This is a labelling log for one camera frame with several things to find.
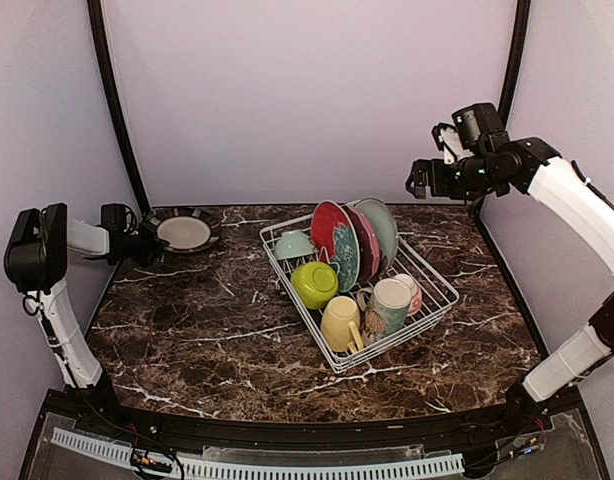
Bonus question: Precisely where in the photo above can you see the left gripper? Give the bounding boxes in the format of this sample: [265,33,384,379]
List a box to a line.
[120,221,168,267]

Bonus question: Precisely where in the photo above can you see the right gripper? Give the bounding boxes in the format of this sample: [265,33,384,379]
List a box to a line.
[407,151,506,200]

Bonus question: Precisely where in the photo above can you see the striped rim cream plate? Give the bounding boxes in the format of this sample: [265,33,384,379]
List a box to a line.
[141,206,222,254]

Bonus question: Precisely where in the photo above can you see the pink polka dot plate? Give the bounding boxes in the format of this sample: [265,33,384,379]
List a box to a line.
[343,206,381,284]

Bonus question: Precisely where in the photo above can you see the red and teal plate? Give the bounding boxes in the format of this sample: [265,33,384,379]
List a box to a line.
[310,200,360,293]

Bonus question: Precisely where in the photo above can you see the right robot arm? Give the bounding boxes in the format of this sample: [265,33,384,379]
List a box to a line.
[405,103,614,434]

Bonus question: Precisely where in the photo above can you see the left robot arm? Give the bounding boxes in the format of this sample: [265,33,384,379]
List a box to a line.
[3,203,168,391]

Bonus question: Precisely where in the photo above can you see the light teal plate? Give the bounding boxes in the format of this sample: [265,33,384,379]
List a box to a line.
[355,198,398,275]

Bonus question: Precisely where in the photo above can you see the pink and white cup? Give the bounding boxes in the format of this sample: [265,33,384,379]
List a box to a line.
[394,273,422,316]

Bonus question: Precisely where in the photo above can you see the teal patterned mug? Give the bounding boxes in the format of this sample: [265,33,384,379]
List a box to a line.
[356,278,412,345]

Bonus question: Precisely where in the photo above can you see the light teal bowl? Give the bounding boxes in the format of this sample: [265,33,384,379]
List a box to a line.
[274,230,314,260]

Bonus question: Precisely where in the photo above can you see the lime green bowl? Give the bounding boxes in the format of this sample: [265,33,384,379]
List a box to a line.
[290,261,339,310]

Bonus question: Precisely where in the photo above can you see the yellow mug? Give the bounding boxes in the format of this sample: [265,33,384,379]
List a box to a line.
[320,296,364,354]

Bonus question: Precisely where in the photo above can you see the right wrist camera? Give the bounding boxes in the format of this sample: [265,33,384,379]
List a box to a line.
[432,122,464,165]

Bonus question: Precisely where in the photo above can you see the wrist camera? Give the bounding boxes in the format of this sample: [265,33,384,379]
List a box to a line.
[432,122,464,165]
[100,203,138,234]

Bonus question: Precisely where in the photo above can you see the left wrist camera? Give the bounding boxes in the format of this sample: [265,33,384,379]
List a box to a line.
[100,203,138,234]

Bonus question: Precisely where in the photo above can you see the white wire dish rack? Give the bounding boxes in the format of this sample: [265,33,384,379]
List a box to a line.
[260,211,459,373]

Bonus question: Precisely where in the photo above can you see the left black frame post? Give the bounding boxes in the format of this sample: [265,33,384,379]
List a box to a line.
[87,0,151,214]

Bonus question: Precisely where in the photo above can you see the black frame post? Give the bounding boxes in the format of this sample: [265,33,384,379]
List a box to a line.
[498,0,531,126]
[87,0,151,214]

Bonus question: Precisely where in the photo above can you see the right black frame post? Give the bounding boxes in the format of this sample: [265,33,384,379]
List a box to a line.
[498,0,531,126]

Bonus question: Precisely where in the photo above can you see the black front rail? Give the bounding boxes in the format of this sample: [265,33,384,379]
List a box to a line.
[41,389,552,464]

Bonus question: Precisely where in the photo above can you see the white slotted cable duct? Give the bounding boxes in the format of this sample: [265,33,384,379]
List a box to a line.
[51,427,465,479]

